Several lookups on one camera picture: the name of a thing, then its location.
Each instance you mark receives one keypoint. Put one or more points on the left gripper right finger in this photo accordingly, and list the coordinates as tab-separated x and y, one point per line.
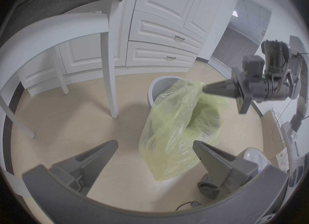
224	165

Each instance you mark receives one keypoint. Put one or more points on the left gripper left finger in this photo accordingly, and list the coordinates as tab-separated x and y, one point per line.
91	165

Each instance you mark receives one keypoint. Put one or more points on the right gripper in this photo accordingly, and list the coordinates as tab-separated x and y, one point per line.
256	90

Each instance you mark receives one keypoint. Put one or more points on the yellow plastic bag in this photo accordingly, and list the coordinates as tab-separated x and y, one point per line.
173	133

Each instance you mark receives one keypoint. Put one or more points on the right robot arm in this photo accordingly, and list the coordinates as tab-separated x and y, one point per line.
275	54

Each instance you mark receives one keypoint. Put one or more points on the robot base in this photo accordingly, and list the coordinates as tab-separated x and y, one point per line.
253	156

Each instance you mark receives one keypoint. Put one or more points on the white trash bin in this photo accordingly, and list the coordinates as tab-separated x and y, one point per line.
157	87

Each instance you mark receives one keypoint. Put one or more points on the white wardrobe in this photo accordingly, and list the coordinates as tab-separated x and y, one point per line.
164	1

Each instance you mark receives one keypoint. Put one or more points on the white chair with grey cushions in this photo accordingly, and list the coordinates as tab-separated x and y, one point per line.
60	30

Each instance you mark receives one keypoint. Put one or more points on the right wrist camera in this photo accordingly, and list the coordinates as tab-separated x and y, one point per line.
253	65

